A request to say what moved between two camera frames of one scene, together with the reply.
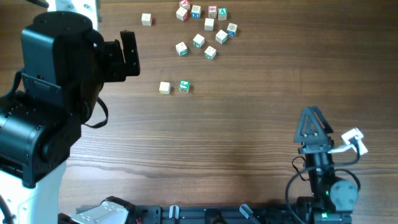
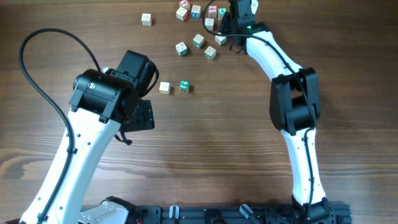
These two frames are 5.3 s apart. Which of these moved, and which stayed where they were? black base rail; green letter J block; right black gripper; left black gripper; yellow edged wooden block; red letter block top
Moved: left black gripper; right black gripper
Stayed: black base rail; yellow edged wooden block; green letter J block; red letter block top
